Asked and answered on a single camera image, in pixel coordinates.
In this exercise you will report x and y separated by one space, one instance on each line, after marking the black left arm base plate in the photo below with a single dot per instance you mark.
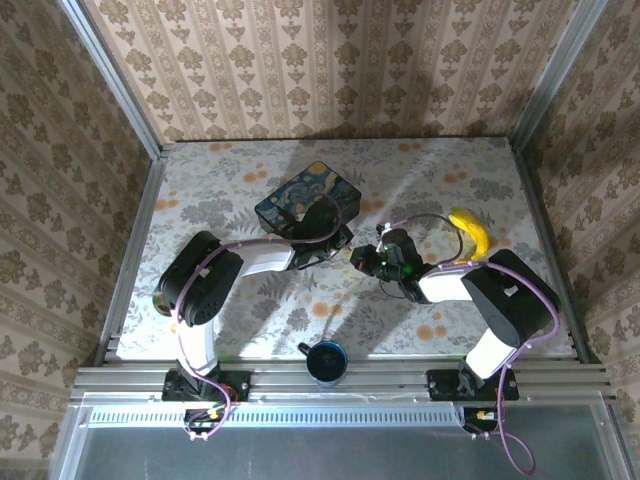
235 385

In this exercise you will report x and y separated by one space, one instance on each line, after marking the yellow banana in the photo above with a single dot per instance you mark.
475 232

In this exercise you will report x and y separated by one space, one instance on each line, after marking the grey metal panel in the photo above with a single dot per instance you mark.
325 455

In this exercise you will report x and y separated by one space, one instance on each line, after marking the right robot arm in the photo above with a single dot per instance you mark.
510 300

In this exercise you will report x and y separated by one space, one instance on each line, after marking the black connector block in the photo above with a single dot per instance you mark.
200 417
475 417

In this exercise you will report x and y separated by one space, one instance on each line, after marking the aluminium frame post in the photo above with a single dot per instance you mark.
120 85
556 75

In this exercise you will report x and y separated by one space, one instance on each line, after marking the aluminium frame rail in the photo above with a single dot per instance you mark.
380 387
131 260
390 365
534 200

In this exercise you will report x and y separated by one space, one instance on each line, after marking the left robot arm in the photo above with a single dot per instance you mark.
200 280

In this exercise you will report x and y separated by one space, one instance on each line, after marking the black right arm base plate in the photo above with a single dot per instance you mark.
440 385

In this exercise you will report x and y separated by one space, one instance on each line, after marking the blue starry painted box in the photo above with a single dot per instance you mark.
300 187

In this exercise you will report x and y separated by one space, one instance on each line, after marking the dark blue mug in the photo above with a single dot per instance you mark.
325 362

